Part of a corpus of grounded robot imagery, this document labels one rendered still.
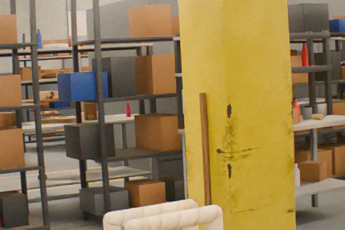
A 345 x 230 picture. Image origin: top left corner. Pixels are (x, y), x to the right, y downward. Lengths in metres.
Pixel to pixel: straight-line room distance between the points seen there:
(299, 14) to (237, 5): 5.25
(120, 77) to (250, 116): 4.12
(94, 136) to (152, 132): 0.65
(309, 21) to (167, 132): 2.02
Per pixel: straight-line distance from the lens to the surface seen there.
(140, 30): 6.63
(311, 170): 6.54
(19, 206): 6.11
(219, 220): 1.29
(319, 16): 7.57
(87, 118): 7.51
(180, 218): 1.25
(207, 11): 2.30
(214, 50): 2.27
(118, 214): 1.28
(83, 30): 8.12
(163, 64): 6.56
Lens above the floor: 1.48
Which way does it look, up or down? 3 degrees down
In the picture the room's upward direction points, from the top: 3 degrees counter-clockwise
